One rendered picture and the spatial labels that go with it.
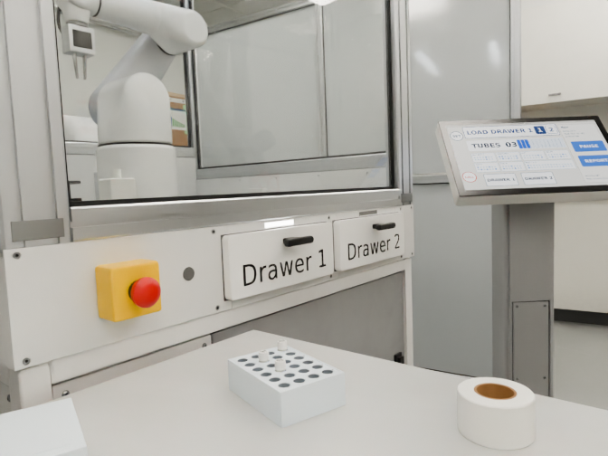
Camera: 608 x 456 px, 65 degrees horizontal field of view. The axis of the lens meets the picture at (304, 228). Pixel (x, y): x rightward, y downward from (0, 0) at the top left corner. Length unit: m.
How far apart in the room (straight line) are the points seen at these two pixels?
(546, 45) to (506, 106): 1.74
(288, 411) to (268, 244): 0.41
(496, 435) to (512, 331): 1.20
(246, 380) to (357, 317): 0.64
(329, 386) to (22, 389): 0.37
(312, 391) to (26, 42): 0.52
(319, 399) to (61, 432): 0.26
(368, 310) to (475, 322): 1.35
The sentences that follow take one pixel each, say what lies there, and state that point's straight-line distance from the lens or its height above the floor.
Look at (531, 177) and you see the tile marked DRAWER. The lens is 1.56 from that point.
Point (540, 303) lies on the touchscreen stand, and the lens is 1.70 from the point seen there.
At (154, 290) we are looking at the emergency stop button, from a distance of 0.66.
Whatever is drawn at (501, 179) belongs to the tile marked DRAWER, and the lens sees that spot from 1.52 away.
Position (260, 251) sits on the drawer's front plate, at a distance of 0.85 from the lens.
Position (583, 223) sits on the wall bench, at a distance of 3.68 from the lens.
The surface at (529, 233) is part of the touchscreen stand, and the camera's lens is 1.64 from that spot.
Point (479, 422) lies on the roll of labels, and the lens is 0.50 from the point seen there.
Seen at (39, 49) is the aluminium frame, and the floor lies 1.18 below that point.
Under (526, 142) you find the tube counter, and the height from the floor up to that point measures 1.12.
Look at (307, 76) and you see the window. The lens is 1.04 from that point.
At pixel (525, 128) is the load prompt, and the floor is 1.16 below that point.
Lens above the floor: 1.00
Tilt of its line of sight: 5 degrees down
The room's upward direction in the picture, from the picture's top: 2 degrees counter-clockwise
